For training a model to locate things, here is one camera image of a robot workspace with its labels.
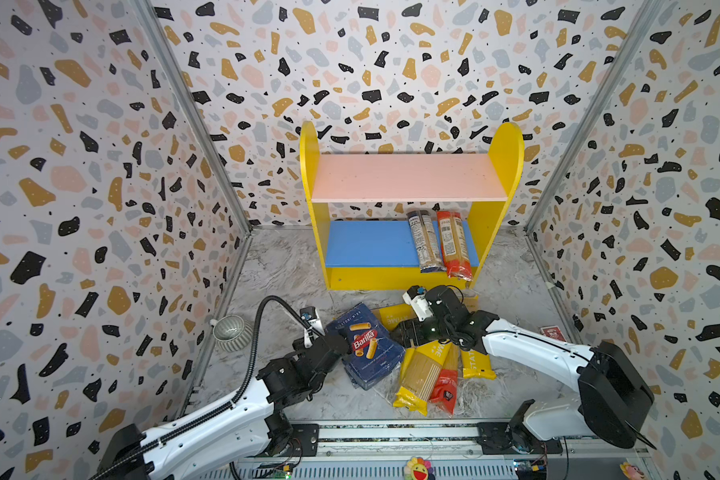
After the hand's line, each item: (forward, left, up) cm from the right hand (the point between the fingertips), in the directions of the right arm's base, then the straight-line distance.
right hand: (394, 328), depth 80 cm
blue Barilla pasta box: (-4, +6, -4) cm, 8 cm away
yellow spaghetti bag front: (-8, -7, -7) cm, 13 cm away
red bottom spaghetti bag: (-14, -13, -8) cm, 21 cm away
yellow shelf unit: (+39, -5, +3) cm, 40 cm away
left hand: (-2, +15, +2) cm, 16 cm away
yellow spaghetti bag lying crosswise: (+9, +1, -11) cm, 14 cm away
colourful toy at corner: (-30, -54, -10) cm, 63 cm away
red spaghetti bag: (+28, -19, +4) cm, 34 cm away
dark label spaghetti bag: (+28, -10, +4) cm, 30 cm away
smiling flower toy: (-30, -5, -10) cm, 32 cm away
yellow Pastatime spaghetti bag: (-6, -24, -10) cm, 26 cm away
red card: (+5, -50, -12) cm, 51 cm away
